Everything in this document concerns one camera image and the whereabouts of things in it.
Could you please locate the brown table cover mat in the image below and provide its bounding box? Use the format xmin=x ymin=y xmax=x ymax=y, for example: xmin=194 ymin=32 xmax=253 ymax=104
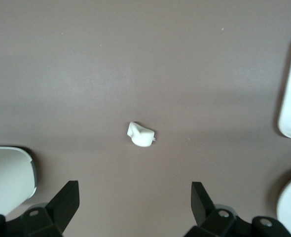
xmin=0 ymin=0 xmax=291 ymax=237

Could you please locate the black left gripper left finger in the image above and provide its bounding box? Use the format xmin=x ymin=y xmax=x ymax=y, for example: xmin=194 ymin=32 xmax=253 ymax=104
xmin=0 ymin=180 xmax=80 ymax=237

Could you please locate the small white steamed bun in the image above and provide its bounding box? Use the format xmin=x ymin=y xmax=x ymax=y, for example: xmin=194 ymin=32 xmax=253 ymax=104
xmin=126 ymin=121 xmax=158 ymax=148

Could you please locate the cream two-slot toaster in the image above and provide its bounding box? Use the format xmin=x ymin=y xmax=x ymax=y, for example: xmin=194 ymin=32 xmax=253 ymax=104
xmin=0 ymin=146 xmax=39 ymax=216

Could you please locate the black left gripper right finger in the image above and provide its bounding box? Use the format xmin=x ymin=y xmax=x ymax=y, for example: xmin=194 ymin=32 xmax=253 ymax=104
xmin=184 ymin=181 xmax=291 ymax=237

